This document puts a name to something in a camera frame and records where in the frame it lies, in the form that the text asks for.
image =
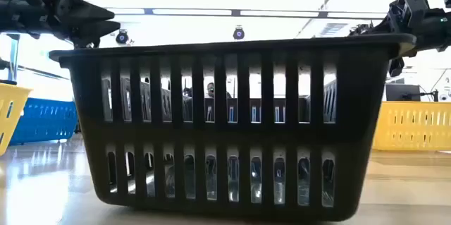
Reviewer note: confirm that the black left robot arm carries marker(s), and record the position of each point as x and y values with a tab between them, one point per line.
14	13

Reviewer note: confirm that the person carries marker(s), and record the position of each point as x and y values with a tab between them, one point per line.
210	90

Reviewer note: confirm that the round black ceiling camera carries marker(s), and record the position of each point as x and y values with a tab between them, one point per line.
239	33
122	37

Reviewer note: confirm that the teal vertical post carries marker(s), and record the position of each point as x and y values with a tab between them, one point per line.
14	59

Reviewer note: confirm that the black slotted plastic basket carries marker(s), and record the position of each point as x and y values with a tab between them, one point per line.
225	133

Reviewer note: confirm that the blue slotted plastic basket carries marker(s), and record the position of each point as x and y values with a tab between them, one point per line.
46	121

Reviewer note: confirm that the yellow slotted plastic basket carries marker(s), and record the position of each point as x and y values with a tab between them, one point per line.
412	126
12	112

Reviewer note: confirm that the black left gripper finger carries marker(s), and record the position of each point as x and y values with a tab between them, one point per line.
91	32
91	13

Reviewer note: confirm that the black computer monitor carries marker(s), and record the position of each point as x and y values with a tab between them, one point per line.
401	92

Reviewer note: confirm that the white printed board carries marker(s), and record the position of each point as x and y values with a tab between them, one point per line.
445	96

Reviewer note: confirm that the black ceiling-mounted device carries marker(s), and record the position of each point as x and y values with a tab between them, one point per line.
361	29

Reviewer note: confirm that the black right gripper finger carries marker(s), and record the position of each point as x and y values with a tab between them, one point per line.
397	67

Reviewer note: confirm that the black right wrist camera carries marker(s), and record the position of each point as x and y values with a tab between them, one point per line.
413	3

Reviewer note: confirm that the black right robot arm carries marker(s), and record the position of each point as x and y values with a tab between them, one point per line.
437	24

